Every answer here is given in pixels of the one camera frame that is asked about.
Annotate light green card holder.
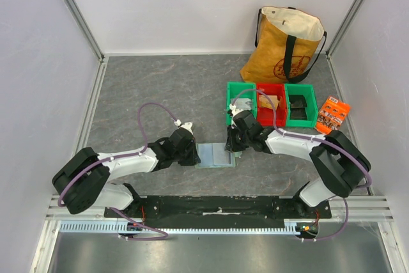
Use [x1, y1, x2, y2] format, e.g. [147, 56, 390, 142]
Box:
[195, 143, 242, 169]

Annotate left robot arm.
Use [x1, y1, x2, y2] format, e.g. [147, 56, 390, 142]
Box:
[52, 122, 200, 217]

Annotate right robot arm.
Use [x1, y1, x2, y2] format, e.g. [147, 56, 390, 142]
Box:
[226, 109, 371, 218]

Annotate silver cards in bin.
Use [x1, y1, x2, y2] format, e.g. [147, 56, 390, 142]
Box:
[235, 97, 253, 111]

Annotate brown cards in bin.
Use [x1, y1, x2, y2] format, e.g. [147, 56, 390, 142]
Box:
[258, 95, 280, 110]

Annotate black cards in bin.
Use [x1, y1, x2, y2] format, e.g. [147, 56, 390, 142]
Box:
[289, 95, 307, 120]

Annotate red bin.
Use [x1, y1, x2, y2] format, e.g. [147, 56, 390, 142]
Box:
[256, 83, 288, 127]

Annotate left green bin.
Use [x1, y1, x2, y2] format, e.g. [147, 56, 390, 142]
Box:
[226, 82, 258, 125]

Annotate green bin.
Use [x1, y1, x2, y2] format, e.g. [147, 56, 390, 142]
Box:
[226, 82, 258, 125]
[284, 84, 318, 128]

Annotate right green bin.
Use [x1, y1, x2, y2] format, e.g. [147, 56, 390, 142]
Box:
[284, 84, 318, 128]

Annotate orange packet box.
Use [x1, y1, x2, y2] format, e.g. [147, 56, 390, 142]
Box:
[315, 96, 351, 134]

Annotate yellow tote bag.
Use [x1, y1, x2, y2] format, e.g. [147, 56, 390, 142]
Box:
[240, 6, 327, 84]

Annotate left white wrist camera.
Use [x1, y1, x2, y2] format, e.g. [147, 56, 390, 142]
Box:
[174, 120, 193, 134]

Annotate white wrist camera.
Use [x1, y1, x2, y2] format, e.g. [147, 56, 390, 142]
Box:
[174, 120, 193, 134]
[227, 104, 243, 120]

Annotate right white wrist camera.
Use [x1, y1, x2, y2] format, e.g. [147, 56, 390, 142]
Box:
[227, 104, 243, 120]

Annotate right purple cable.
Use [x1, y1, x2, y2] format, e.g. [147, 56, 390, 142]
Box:
[229, 89, 373, 241]

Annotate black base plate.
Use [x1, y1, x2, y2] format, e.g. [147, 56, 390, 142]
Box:
[122, 196, 332, 222]

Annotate grey cable duct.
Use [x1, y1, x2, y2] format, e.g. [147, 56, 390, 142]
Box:
[59, 220, 300, 235]

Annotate aluminium frame rail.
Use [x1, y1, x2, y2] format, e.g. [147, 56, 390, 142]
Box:
[44, 194, 394, 222]

